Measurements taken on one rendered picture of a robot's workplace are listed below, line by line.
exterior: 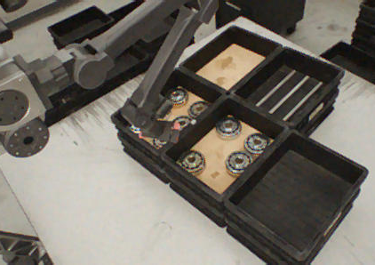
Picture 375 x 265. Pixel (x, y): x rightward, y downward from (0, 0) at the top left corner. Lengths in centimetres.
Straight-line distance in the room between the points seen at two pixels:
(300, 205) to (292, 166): 16
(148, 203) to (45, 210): 43
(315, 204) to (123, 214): 72
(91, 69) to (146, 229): 74
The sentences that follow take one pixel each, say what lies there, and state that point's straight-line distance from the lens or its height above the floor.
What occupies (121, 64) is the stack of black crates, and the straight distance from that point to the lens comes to 271.
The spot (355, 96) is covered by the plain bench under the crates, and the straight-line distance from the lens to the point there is 193.
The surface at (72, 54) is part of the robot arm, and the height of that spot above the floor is 146.
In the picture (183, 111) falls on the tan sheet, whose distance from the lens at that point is 162.
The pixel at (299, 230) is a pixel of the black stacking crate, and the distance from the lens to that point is 131.
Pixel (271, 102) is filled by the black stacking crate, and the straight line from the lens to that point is 165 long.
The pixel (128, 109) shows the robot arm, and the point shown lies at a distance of 112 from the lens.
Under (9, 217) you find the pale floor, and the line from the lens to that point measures 265.
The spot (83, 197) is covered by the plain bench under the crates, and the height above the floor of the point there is 70.
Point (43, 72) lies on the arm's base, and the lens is 91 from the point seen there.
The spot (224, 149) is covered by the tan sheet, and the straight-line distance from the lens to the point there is 147.
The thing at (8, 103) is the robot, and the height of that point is 146.
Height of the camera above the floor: 198
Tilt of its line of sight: 49 degrees down
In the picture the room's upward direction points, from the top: 9 degrees counter-clockwise
